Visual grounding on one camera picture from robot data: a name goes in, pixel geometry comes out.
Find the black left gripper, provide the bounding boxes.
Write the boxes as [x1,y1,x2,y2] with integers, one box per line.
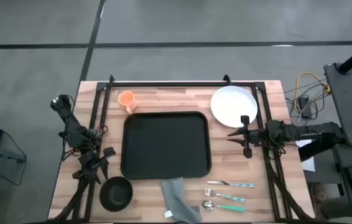
[72,147,117,185]

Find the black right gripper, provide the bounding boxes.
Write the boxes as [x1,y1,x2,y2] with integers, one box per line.
[226,115,267,159]

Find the black bowl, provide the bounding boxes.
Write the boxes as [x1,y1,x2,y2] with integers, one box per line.
[98,175,134,213]

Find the white plate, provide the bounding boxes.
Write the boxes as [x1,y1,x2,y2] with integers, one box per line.
[210,85,259,129]

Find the knife with patterned handle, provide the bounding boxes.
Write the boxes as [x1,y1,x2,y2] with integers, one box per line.
[206,180,256,189]

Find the fork with patterned handle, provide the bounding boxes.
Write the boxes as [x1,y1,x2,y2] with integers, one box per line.
[203,188,247,203]

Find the spoon with green handle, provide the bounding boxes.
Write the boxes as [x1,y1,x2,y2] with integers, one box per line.
[201,200,246,213]

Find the orange cup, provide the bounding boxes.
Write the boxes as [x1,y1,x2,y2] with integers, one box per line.
[117,90,137,114]

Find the grey cloth napkin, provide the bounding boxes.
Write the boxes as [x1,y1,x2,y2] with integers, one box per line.
[160,177,203,224]

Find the black tray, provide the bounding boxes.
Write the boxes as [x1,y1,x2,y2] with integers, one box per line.
[120,111,212,180]

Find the black power adapter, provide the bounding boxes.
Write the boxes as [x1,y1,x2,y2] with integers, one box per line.
[298,95,313,118]

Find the black desk leg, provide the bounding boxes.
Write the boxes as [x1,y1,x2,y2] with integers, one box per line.
[299,136,345,162]

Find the white paper sheet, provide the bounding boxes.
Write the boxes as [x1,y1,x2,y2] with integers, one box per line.
[296,138,316,173]

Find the grey side table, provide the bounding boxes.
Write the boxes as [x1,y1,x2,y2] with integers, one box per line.
[0,136,27,187]

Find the person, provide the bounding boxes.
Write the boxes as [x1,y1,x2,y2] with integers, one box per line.
[314,184,352,222]

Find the black aluminium table frame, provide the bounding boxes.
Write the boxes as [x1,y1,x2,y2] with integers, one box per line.
[48,74,317,223]

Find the black floor cables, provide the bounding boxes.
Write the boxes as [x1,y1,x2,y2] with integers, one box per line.
[284,79,331,124]

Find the yellow cable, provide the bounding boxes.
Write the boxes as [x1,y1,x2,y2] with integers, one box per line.
[293,71,331,113]

